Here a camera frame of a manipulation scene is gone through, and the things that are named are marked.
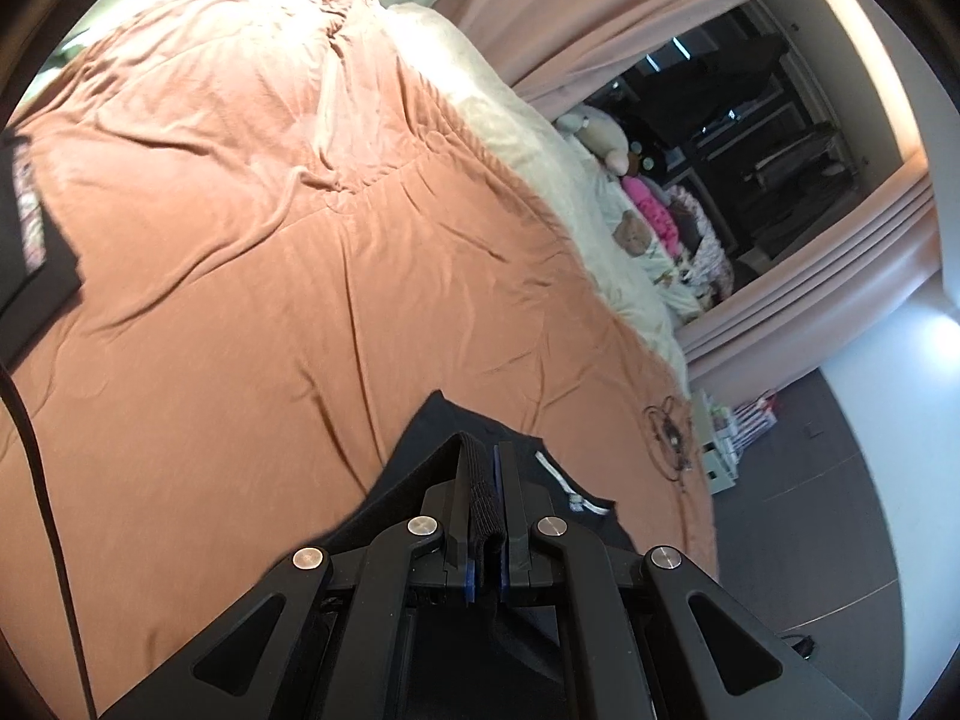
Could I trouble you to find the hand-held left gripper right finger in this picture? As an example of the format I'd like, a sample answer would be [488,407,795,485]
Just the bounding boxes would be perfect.
[491,439,875,720]

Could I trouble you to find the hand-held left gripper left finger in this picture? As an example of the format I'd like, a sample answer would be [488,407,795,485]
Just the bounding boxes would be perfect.
[97,431,481,720]

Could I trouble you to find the black bear-print T-shirt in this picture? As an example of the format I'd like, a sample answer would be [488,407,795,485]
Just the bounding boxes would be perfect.
[322,390,638,720]

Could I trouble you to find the cream nightstand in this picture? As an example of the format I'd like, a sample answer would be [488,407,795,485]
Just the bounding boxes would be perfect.
[690,390,740,496]

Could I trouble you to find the striped paper bag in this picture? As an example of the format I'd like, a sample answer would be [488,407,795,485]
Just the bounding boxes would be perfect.
[731,394,781,455]

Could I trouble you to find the cream bear-print bedding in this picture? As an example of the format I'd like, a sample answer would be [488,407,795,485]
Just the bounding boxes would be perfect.
[570,142,706,323]

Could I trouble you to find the brown teddy bear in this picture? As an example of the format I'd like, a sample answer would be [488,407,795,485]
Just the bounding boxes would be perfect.
[613,214,655,256]

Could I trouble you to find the orange blanket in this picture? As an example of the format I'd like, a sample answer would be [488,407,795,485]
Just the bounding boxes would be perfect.
[0,0,721,720]

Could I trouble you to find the floral cloth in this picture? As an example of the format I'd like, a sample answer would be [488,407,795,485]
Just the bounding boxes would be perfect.
[667,187,732,308]

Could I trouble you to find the pink pillow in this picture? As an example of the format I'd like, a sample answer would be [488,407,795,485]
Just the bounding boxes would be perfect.
[621,176,680,241]

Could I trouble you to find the dark brown plush toy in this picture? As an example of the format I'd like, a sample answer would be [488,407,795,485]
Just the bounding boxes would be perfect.
[626,142,668,177]

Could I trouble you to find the pink curtain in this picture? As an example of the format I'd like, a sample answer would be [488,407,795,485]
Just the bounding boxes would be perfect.
[435,0,818,102]
[679,165,942,383]

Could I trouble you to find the cream duvet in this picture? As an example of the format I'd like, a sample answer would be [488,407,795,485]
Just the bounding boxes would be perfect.
[386,1,702,391]

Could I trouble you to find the beige plush toy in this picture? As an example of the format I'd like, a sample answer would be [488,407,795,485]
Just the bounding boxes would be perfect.
[555,106,631,173]

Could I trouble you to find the dark folded cloth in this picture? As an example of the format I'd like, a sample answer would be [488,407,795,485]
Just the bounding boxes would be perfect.
[0,131,82,357]

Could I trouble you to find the thin black cable coil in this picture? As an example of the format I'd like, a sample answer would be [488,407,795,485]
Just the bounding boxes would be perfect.
[643,397,695,481]

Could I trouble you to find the thick black gripper cable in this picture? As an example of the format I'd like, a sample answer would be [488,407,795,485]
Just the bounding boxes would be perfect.
[0,360,98,720]

